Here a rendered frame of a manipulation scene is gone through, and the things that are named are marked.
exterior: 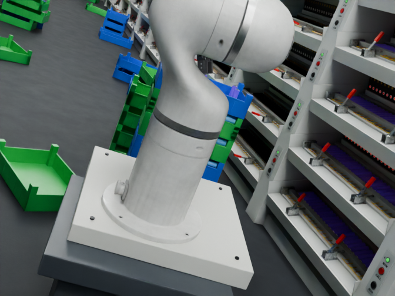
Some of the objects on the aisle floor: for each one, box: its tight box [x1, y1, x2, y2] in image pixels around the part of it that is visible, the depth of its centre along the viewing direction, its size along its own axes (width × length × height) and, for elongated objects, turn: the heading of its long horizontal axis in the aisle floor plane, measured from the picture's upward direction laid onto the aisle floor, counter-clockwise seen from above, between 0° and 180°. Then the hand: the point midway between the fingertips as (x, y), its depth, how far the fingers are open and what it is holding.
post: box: [246, 0, 395, 225], centre depth 178 cm, size 20×9×174 cm, turn 57°
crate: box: [0, 139, 76, 211], centre depth 156 cm, size 30×20×8 cm
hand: (205, 67), depth 161 cm, fingers open, 3 cm apart
